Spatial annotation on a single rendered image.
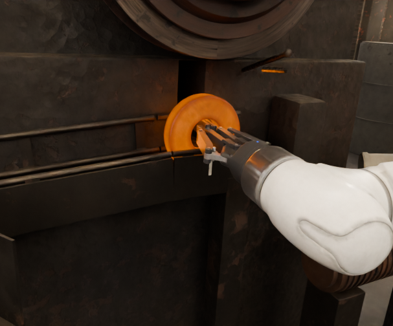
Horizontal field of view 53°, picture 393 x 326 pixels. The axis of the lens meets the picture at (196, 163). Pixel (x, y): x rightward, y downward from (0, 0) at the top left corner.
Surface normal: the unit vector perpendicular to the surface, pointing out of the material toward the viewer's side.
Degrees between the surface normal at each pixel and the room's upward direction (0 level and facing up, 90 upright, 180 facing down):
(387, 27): 90
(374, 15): 90
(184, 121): 89
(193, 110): 89
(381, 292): 0
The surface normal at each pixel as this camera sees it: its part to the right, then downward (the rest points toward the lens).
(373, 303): 0.06, -0.94
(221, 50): 0.44, 0.32
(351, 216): -0.23, -0.57
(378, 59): -0.77, 0.17
